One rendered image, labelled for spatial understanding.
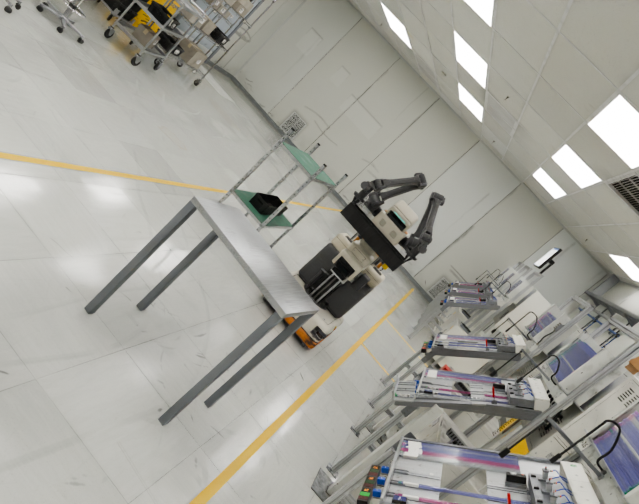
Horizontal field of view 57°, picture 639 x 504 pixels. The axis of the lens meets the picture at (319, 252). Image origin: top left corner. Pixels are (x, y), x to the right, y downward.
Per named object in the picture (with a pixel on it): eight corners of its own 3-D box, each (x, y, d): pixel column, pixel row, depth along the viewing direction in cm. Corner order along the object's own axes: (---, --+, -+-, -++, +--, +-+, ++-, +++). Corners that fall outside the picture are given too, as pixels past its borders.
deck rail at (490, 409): (415, 404, 349) (415, 394, 349) (415, 403, 351) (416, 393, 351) (541, 422, 332) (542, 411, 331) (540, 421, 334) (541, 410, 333)
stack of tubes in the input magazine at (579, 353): (559, 383, 332) (597, 353, 326) (547, 363, 381) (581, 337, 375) (574, 400, 330) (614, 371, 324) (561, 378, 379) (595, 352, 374)
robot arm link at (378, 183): (425, 188, 438) (420, 175, 442) (428, 184, 433) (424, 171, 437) (375, 193, 422) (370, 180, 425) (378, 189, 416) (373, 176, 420)
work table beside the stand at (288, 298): (140, 304, 326) (239, 207, 310) (211, 406, 309) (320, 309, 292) (83, 307, 284) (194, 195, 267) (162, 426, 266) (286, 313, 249)
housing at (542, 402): (533, 421, 335) (535, 397, 334) (525, 398, 382) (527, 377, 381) (547, 424, 333) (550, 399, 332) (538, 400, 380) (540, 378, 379)
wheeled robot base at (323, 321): (283, 284, 539) (302, 266, 533) (328, 336, 530) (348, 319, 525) (257, 292, 473) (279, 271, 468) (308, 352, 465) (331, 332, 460)
